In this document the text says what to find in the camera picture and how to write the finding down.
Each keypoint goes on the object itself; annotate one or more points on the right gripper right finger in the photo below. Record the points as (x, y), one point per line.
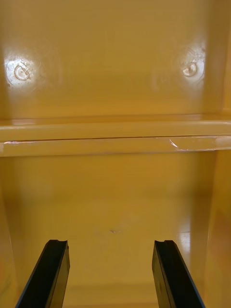
(173, 276)

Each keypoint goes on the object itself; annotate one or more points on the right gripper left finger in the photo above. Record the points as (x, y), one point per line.
(48, 276)

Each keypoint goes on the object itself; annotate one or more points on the yellow-orange plastic bin with handwriting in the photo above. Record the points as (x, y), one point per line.
(115, 192)

